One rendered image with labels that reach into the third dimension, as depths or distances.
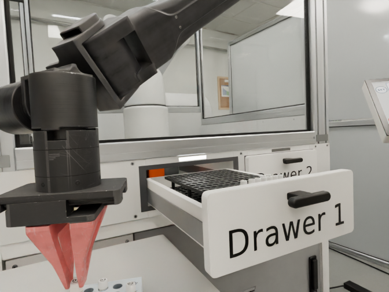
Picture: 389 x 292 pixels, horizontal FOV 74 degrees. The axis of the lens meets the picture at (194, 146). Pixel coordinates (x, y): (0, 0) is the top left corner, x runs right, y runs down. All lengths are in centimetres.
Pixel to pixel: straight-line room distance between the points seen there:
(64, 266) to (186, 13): 29
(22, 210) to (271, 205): 30
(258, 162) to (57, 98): 63
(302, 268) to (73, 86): 96
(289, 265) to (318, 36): 79
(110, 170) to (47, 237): 38
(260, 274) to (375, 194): 149
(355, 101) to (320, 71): 127
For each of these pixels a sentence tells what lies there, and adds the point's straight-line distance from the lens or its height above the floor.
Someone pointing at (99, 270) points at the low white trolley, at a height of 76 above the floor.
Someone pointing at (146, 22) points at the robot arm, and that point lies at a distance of 31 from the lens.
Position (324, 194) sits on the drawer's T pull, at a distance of 41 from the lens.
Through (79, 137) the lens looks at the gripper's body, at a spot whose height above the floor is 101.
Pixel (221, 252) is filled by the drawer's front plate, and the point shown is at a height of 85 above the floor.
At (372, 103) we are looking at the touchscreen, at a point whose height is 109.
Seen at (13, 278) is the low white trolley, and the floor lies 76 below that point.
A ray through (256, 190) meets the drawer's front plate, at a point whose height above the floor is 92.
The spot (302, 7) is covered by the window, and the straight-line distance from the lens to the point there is 106.
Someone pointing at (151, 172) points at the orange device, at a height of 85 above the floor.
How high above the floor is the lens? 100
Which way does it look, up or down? 3 degrees down
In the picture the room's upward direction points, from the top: 3 degrees counter-clockwise
